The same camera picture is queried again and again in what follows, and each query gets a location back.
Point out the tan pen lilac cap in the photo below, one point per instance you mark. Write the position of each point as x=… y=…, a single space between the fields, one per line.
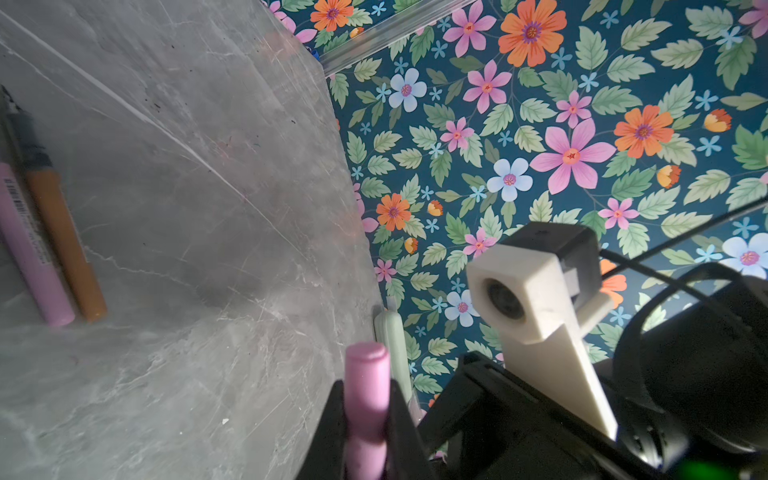
x=389 y=330

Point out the pink pen green cap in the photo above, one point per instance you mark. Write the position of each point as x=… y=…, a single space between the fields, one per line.
x=30 y=253

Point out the orange pen brown cap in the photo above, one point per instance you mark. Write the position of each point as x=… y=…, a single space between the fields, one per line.
x=44 y=185

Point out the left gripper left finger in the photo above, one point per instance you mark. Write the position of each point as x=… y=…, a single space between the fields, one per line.
x=325 y=458

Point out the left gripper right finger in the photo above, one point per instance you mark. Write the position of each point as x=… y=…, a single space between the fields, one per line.
x=406 y=459

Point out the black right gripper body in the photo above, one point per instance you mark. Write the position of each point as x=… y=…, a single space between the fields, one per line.
x=495 y=426

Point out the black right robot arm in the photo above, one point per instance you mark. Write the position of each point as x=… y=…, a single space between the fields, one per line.
x=689 y=397

